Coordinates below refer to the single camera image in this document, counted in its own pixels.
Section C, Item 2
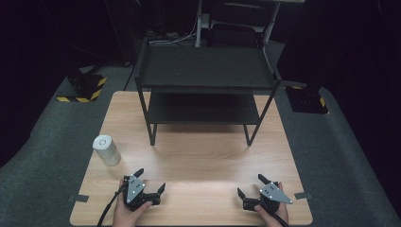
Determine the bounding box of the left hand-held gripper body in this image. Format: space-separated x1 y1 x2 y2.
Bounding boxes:
123 174 161 212

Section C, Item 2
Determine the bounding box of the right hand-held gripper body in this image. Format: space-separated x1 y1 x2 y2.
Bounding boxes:
242 181 294 213

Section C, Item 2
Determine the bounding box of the person's right hand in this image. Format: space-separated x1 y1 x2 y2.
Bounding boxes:
253 182 289 227

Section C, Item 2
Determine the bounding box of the person's left hand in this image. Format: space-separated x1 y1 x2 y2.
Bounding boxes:
112 179 154 227

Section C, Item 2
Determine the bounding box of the grey tape strip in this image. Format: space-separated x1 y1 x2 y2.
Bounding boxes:
294 191 313 201
68 194 90 203

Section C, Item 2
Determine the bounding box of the white cylindrical canister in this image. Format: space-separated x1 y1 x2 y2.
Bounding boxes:
92 134 122 167

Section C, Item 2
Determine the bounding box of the black yellow striped stand base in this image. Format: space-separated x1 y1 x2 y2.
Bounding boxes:
56 73 108 104
285 84 330 114

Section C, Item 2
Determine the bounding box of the black two-tier shelf rack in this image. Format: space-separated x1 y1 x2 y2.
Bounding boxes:
134 36 283 148

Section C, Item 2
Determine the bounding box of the black chair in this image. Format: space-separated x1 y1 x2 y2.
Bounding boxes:
206 2 267 49

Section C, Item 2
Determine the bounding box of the black cable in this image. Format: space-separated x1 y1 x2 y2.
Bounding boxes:
270 210 290 227
96 182 128 227

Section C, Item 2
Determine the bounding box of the white cable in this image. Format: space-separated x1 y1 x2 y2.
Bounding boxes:
148 17 199 45

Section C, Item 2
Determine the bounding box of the white desk frame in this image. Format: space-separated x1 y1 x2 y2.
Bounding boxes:
194 0 306 49

